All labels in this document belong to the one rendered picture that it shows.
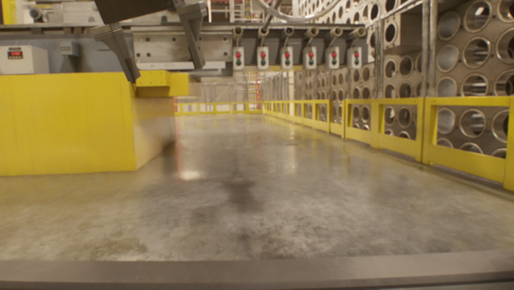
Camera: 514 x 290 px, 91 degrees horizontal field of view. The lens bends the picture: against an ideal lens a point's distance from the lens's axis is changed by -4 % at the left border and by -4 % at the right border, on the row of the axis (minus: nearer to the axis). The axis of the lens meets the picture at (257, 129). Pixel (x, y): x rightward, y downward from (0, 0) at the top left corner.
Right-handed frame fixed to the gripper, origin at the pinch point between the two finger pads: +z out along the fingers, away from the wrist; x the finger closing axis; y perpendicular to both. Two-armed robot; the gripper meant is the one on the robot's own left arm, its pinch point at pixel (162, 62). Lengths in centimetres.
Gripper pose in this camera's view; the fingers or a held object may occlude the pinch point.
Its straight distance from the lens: 51.2
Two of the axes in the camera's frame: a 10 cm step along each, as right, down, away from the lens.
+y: 1.0, -5.0, 8.6
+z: 2.0, 8.6, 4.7
